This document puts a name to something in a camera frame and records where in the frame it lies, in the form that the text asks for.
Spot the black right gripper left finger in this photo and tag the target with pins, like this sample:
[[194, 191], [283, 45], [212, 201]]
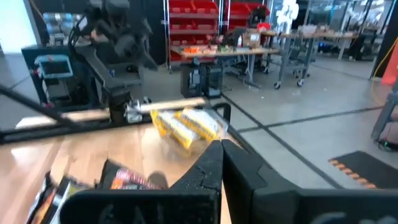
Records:
[[186, 202]]

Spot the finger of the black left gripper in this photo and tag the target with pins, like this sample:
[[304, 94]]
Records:
[[136, 60], [148, 60]]

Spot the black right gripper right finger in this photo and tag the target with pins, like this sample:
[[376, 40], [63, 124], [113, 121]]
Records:
[[273, 202]]

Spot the black fire noodle pack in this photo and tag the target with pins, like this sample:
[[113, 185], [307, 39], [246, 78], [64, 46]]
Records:
[[130, 182], [46, 202]]

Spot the yellow creamy chicken ramen pack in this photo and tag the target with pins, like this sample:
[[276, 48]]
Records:
[[174, 129]]

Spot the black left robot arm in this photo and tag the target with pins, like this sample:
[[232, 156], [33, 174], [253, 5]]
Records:
[[99, 71]]

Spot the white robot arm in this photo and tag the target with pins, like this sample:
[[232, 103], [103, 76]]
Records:
[[287, 14]]

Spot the black computer tower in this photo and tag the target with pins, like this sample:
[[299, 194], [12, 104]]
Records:
[[202, 81]]

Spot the red storage bins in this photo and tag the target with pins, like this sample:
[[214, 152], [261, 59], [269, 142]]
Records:
[[192, 18]]

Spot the blue-framed screen device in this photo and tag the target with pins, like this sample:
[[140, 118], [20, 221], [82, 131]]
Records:
[[54, 67]]

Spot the long wooden workbench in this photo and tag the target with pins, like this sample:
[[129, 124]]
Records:
[[224, 53]]

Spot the clear plastic bin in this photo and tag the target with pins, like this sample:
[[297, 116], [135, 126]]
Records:
[[217, 115]]

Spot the black hazard-striped floor mat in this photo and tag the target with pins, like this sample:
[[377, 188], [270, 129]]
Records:
[[367, 169]]

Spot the black rolling cart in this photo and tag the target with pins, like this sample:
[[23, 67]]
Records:
[[34, 90]]

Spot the brown cardboard box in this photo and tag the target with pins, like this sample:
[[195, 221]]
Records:
[[252, 39]]

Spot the red partition screen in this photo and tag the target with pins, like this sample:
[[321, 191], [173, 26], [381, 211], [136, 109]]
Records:
[[391, 68]]

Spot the black aluminium table frame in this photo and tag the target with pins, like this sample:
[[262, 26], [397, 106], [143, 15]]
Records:
[[31, 129]]

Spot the grey steel table frame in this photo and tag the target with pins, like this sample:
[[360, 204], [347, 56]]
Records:
[[385, 115]]

